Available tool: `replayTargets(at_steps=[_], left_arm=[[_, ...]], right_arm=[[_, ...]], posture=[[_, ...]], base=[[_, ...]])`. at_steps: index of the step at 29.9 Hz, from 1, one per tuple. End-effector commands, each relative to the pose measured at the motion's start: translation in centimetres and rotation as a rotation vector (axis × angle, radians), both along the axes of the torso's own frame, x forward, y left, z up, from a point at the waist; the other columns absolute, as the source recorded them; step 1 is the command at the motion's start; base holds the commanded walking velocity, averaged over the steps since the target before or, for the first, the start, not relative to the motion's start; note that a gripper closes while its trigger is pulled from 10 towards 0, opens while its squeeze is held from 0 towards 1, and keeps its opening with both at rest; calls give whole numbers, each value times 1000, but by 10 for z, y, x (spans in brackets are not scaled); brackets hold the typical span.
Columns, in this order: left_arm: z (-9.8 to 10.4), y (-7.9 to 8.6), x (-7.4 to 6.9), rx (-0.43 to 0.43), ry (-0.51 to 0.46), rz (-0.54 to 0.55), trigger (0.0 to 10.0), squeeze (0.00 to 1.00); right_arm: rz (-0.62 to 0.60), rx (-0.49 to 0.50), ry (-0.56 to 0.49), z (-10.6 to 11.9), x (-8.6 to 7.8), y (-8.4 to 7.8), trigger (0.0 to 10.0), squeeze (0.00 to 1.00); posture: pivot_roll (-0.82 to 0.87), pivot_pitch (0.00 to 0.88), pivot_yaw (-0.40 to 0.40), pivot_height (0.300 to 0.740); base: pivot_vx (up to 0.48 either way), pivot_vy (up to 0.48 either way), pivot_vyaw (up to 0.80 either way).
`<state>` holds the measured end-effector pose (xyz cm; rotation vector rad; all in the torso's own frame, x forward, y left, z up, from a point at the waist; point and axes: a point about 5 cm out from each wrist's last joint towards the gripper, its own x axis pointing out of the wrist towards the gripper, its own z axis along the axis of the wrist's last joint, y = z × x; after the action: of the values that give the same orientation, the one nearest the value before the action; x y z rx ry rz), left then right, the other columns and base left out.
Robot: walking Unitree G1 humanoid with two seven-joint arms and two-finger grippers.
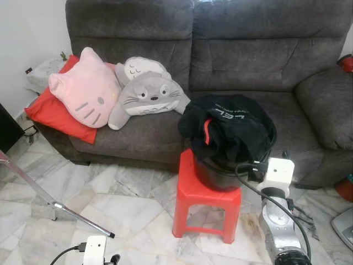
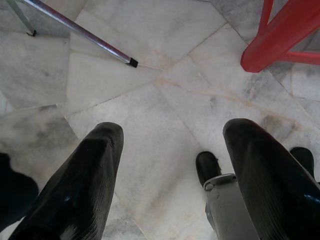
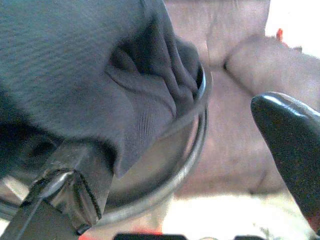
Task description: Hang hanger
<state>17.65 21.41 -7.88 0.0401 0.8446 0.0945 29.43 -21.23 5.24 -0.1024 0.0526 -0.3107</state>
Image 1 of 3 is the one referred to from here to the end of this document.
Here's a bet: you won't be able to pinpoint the black garment with white print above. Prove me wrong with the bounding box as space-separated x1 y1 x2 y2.
178 94 276 166

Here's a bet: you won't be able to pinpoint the silver clothes rack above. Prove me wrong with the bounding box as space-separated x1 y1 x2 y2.
0 149 115 239

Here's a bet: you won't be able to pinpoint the white fan base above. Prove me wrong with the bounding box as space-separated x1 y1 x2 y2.
331 207 353 250

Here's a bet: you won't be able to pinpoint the red plastic stool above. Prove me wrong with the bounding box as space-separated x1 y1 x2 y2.
172 148 242 245

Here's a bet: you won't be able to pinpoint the red plastic pail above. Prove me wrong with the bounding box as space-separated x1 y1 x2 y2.
334 177 353 202

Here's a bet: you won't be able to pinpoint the black plastic bucket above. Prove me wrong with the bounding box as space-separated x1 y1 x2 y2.
190 121 276 193

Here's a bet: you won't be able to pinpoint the red cushion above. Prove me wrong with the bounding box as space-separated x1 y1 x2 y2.
25 55 119 145

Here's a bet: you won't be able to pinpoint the grey totoro plush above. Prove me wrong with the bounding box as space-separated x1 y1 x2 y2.
108 71 191 131

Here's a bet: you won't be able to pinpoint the pink cat face pillow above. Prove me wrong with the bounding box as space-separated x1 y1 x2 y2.
49 47 122 129

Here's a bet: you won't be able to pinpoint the side table with lace cloth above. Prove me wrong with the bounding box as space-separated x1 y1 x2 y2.
25 52 69 94

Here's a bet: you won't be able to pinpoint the pale grey totoro cushion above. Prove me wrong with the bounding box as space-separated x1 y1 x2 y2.
114 56 172 89

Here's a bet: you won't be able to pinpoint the dark grey fabric sofa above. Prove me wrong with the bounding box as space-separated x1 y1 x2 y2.
33 0 353 191

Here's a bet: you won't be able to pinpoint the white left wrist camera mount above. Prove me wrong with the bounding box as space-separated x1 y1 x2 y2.
82 236 107 265

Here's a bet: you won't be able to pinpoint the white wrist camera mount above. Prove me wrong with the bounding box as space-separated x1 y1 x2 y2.
256 157 296 191
82 236 107 265

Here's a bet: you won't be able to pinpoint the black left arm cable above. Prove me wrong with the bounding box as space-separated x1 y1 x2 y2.
50 242 86 265

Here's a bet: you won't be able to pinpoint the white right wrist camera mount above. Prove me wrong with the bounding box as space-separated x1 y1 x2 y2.
256 157 296 191

